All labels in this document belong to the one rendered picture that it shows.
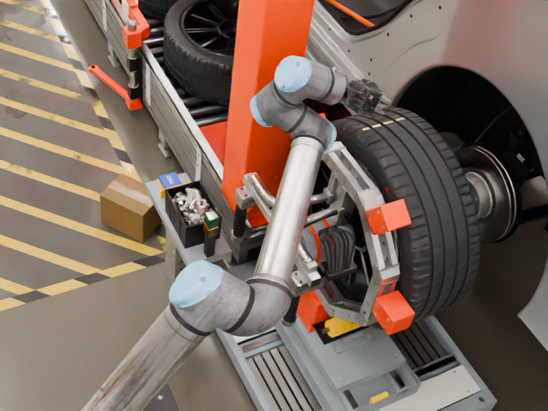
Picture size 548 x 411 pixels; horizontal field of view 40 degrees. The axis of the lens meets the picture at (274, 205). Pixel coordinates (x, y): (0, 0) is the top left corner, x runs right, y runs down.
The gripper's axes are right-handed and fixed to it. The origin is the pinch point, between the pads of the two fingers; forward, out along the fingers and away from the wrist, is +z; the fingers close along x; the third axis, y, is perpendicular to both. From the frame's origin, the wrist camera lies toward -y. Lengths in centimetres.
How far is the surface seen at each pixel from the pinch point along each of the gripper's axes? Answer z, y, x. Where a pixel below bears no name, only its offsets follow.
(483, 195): 50, 9, -16
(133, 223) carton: 5, -103, -105
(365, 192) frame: -4.4, 14.4, -21.5
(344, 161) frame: -3.0, 0.2, -19.3
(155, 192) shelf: -7, -78, -77
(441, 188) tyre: 13.5, 21.9, -12.7
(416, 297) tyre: 14, 33, -41
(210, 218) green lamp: -8, -38, -64
